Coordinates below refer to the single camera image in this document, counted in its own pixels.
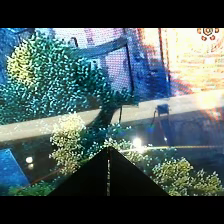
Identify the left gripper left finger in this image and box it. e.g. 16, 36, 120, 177
48, 146, 109, 197

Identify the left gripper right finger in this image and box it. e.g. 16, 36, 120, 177
108, 146, 170, 197

